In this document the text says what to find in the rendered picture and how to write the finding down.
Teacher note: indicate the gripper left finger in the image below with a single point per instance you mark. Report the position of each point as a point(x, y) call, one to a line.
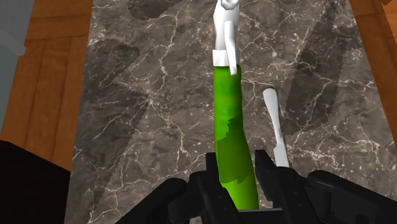
point(211, 198)

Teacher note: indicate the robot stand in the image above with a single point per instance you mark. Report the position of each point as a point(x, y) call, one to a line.
point(31, 186)

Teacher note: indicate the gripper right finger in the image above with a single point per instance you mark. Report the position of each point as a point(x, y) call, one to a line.
point(294, 195)

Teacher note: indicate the green spray bottle white trigger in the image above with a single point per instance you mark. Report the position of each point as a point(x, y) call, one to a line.
point(231, 130)

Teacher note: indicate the white plastic knife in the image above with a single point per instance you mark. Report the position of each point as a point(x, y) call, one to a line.
point(274, 118)

